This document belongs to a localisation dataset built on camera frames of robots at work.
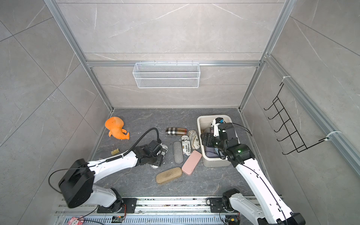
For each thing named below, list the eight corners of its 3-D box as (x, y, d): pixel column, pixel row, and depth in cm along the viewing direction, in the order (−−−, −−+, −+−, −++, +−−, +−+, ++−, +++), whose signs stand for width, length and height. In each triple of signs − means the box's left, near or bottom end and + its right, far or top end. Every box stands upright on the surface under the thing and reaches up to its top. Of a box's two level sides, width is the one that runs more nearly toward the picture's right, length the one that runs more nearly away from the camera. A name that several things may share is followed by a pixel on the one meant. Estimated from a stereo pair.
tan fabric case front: (157, 185, 82) (156, 183, 79) (155, 174, 85) (154, 173, 83) (183, 176, 85) (183, 175, 82) (180, 167, 88) (180, 165, 86)
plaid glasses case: (166, 136, 104) (165, 133, 101) (166, 130, 108) (166, 126, 105) (187, 136, 104) (187, 133, 101) (187, 130, 108) (187, 126, 105)
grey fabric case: (174, 164, 90) (174, 162, 87) (172, 143, 99) (172, 141, 97) (183, 163, 90) (183, 161, 88) (181, 143, 100) (181, 140, 97)
